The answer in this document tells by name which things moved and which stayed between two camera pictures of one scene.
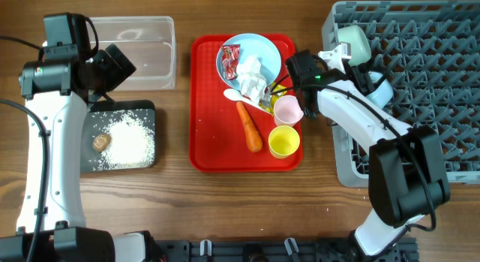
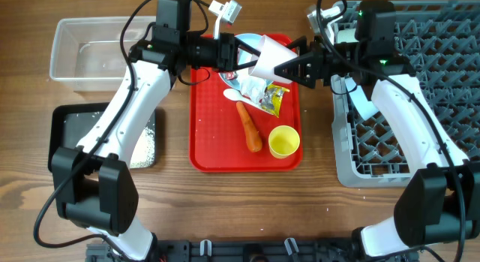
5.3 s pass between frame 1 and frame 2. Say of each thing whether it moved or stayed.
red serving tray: stayed
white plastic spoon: stayed
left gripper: moved
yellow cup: stayed
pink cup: moved
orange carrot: stayed
